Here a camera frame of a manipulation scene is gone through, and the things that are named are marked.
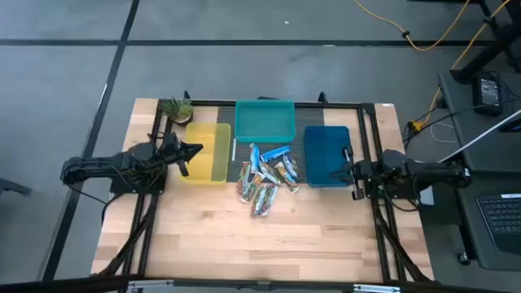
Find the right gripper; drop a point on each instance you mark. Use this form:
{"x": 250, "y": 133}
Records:
{"x": 358, "y": 171}

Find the white marker stick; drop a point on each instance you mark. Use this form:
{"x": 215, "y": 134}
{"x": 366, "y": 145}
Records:
{"x": 234, "y": 149}

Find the silver metal rod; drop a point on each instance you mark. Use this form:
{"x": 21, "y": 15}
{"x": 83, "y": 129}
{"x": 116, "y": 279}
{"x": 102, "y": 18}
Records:
{"x": 480, "y": 136}

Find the black power adapter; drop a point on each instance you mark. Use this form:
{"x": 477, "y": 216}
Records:
{"x": 486, "y": 93}

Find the white orange wrapper granola bar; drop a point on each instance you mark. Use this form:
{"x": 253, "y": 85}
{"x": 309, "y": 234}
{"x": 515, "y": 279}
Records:
{"x": 269, "y": 172}

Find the spiky plant in pot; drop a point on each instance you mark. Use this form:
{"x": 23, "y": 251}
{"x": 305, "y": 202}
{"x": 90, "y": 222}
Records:
{"x": 177, "y": 109}

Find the black crossbar with silver brackets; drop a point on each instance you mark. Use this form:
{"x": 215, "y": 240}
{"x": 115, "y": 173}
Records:
{"x": 61, "y": 285}

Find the dark striped table mat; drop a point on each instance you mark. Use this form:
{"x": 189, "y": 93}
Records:
{"x": 309, "y": 116}

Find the black caster wheel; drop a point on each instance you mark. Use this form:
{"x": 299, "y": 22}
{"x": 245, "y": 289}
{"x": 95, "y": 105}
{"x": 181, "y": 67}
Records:
{"x": 463, "y": 258}

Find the dark chair leg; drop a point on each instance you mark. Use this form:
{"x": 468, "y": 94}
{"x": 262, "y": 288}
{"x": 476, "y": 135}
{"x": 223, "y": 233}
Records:
{"x": 12, "y": 187}

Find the dark blue plastic bin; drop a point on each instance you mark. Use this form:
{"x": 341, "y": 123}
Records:
{"x": 325, "y": 156}

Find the black laptop keyboard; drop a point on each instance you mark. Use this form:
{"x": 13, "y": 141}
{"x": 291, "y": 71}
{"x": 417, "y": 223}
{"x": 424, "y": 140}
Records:
{"x": 502, "y": 219}

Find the teal translucent plastic bin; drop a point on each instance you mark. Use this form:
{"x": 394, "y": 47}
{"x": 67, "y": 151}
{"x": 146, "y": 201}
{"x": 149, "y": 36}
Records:
{"x": 264, "y": 121}

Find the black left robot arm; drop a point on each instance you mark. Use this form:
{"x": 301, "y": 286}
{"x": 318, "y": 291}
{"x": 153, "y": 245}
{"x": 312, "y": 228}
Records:
{"x": 122, "y": 163}

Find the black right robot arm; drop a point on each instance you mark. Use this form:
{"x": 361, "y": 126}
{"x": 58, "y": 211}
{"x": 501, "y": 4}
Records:
{"x": 423, "y": 173}

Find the yellow translucent plastic bin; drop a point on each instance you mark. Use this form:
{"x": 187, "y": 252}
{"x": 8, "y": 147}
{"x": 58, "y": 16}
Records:
{"x": 205, "y": 152}

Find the blue white wrapper granola bar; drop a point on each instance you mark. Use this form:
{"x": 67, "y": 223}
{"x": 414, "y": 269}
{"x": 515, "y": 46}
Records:
{"x": 291, "y": 166}
{"x": 254, "y": 156}

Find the black stand leg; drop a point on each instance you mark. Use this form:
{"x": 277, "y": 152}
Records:
{"x": 488, "y": 53}

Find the dark side desk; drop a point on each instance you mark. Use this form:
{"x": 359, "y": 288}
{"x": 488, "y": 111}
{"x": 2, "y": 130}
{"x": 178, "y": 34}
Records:
{"x": 464, "y": 122}

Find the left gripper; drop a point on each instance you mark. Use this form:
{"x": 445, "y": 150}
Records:
{"x": 173, "y": 147}

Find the black aluminium table frame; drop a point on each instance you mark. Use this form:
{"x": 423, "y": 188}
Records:
{"x": 211, "y": 103}

